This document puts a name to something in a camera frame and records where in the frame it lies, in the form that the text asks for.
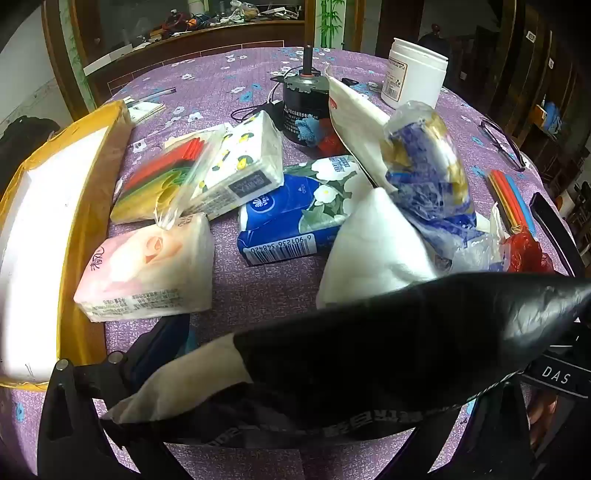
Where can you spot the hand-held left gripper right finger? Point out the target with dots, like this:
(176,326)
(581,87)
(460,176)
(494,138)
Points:
(501,434)

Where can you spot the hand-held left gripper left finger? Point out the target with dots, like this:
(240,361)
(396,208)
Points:
(159,339)

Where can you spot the pink rose tissue pack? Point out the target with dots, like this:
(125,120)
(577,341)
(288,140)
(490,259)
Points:
(147,272)

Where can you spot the red plastic bag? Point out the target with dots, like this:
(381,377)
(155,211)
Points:
(526,254)

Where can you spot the black tissue packet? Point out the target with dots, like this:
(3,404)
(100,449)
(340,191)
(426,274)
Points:
(392,341)

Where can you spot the yellow-taped cardboard box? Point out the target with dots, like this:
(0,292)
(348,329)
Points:
(51,221)

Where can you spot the bag of coloured foam sheets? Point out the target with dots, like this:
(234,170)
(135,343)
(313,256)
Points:
(152,175)

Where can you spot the blue floral tissue pack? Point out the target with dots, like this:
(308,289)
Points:
(286,217)

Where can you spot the lemon print tissue pack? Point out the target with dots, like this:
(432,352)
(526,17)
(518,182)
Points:
(240,166)

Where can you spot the blue white gold plastic bag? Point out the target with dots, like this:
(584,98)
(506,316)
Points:
(429,184)

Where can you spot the white plastic package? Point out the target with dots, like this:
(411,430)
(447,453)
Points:
(360,124)

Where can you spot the person's right hand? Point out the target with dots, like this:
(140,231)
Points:
(542,417)

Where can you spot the purple floral tablecloth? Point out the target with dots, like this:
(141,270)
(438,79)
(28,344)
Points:
(258,295)

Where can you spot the bundle of coloured strips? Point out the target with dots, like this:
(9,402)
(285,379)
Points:
(512,201)

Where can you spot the white paper sheets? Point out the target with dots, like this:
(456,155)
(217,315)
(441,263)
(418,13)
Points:
(145,110)

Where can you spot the eyeglasses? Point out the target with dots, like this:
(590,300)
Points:
(503,145)

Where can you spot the orange and blue box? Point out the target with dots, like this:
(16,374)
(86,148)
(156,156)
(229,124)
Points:
(549,117)

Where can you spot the black adapter box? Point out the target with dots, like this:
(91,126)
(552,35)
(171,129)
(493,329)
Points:
(277,113)

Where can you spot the black cylindrical motor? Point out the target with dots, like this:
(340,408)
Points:
(302,104)

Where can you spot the wooden display cabinet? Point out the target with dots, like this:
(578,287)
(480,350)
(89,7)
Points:
(184,27)

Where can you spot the white plastic jar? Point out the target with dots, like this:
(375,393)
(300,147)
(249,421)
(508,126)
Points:
(413,74)

